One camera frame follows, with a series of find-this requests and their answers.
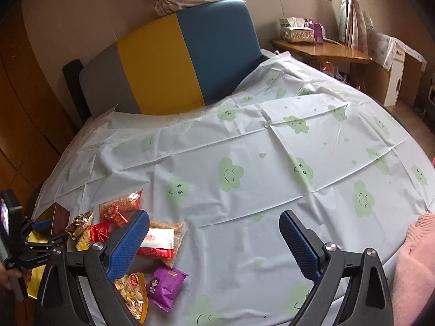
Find grey yellow blue chair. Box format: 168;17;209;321
79;0;263;118

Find pink fuzzy sleeve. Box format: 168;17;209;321
391;214;434;325

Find gold and maroon gift box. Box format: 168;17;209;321
25;202;71;300

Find cardboard box with white cover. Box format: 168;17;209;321
363;30;427;110

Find gold brown candy packet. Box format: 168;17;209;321
65;211;94;242

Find white cloud-print tablecloth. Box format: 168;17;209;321
34;54;434;325

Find purple snack packet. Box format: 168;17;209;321
146;267;189;312

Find wooden side table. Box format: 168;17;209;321
270;39;372;89

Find clear rice-cracker roll red ends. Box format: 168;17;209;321
99;190;142;227

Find clear bag brown crispy snack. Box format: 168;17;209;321
148;221;189;269

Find red and white snack packet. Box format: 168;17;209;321
136;228;175;258

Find shiny red snack packet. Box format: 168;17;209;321
90;221;110;244

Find purple box on side table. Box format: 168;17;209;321
307;19;324;44

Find patterned tissue box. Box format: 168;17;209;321
282;27;315;43

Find person's left hand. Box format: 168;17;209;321
0;266;33;291

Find orange pistachio snack packet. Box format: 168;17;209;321
114;272;148;325

